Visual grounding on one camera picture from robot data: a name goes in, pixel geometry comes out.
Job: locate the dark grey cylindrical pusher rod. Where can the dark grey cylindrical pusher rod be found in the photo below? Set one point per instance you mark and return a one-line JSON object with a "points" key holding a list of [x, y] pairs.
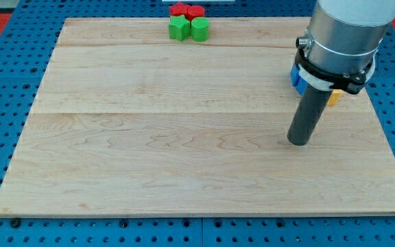
{"points": [[308, 113]]}

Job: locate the black white clamp ring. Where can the black white clamp ring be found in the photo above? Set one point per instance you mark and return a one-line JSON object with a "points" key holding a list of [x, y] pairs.
{"points": [[326, 81]]}

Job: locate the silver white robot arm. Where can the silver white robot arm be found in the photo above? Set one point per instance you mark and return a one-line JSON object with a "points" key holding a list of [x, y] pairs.
{"points": [[336, 52]]}

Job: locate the blue block lower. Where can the blue block lower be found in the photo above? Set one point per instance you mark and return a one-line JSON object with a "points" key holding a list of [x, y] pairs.
{"points": [[301, 86]]}

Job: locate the blue block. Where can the blue block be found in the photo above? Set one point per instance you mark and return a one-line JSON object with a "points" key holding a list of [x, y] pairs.
{"points": [[301, 86], [294, 73]]}

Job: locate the yellow block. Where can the yellow block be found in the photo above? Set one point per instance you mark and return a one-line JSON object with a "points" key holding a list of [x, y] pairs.
{"points": [[335, 96]]}

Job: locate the blue block left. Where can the blue block left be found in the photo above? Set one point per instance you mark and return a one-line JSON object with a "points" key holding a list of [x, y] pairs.
{"points": [[294, 73]]}

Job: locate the green cylinder block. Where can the green cylinder block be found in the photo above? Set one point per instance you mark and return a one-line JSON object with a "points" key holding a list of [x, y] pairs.
{"points": [[200, 29]]}

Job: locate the red cylinder block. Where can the red cylinder block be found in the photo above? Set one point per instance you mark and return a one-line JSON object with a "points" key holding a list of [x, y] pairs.
{"points": [[194, 11]]}

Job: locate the green star block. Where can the green star block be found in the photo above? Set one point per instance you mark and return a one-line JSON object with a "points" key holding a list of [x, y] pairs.
{"points": [[179, 28]]}

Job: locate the red star block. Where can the red star block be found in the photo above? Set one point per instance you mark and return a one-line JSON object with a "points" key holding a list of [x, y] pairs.
{"points": [[179, 9]]}

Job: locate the light wooden board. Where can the light wooden board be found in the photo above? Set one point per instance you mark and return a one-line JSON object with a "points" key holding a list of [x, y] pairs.
{"points": [[130, 123]]}

